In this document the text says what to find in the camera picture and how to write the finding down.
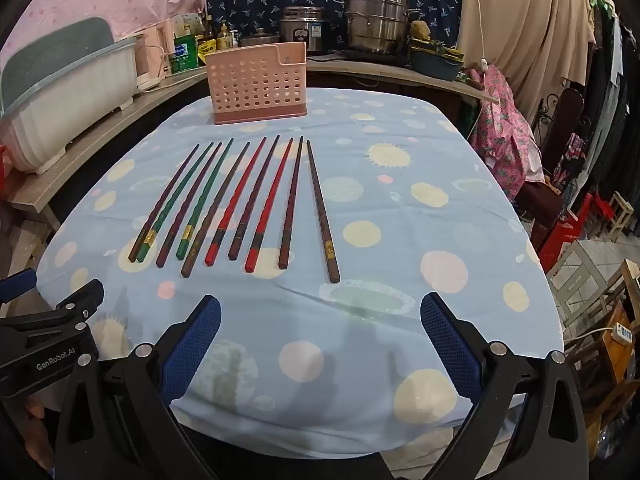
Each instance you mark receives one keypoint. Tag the brown loofah sponge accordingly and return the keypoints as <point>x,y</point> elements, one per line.
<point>420,30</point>

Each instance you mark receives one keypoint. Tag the red plastic stool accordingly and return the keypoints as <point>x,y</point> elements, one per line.
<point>565,235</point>

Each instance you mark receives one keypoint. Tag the yellow packet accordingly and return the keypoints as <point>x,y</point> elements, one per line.
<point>206,52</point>

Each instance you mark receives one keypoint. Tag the small steel pot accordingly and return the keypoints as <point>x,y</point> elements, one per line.
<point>257,40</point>

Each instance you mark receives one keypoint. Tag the red chopstick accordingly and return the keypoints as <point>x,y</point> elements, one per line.
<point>251,264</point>
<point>211,255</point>

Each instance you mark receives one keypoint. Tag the oil bottle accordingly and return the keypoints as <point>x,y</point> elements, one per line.
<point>225,40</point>

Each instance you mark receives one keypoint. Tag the blue dotted tablecloth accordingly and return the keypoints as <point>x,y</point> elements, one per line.
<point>350,310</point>

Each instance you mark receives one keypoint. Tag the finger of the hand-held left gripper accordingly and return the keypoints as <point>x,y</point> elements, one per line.
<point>80,300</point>
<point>17,285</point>

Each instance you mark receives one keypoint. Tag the pink perforated chopstick holder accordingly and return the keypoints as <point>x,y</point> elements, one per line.
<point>250,85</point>

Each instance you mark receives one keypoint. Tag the steel rice cooker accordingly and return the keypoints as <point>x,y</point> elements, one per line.
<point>300,30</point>

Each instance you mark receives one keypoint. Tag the pink floral apron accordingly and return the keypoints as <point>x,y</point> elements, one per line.
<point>505,130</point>

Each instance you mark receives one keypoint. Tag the small wooden stool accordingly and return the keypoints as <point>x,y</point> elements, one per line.
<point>620,205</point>

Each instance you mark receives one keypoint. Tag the stack of blue yellow bowls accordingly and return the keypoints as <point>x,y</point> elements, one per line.
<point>435,67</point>

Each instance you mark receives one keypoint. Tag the hanging dark clothes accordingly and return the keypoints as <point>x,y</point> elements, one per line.
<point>615,110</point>

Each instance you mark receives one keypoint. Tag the steel steamer pot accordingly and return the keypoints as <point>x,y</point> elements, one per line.
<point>375,20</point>

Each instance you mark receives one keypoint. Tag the green chopstick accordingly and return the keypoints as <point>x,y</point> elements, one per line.
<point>182,250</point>
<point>144,253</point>

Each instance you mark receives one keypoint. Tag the dark metal chair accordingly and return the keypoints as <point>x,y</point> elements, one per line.
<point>542,200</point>

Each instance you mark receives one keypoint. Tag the beige side counter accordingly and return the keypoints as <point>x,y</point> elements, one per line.
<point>90,152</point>

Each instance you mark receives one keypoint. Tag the pink electric kettle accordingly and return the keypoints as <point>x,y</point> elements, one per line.
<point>162,45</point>

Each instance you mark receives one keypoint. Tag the white dish box grey lid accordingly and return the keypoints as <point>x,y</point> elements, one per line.
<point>60,110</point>

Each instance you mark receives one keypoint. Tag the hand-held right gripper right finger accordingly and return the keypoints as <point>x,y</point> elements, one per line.
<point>447,340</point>

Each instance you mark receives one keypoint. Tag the person's left hand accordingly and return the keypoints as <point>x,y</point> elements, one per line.
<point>37,410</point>

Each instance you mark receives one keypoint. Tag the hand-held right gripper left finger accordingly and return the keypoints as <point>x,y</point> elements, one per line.
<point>192,355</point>

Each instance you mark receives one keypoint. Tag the white power strip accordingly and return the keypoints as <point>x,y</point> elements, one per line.
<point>622,334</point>

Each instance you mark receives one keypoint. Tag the black induction cooker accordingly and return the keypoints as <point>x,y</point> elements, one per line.
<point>360,56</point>

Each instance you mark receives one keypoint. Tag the dark brown chopstick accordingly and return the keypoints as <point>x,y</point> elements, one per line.
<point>332,270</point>
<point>162,259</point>
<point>188,267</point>
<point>284,257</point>
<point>235,252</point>
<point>135,253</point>

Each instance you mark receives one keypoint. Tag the beige curtain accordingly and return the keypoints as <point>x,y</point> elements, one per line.
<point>525,35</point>

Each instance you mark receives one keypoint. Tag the green detergent bottle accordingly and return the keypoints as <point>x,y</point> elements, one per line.
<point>184,55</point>

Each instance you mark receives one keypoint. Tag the dark sauce bottle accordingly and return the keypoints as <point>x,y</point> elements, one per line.
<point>208,30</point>

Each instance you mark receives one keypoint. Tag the white green carton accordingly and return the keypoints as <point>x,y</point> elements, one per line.
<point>187,25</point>

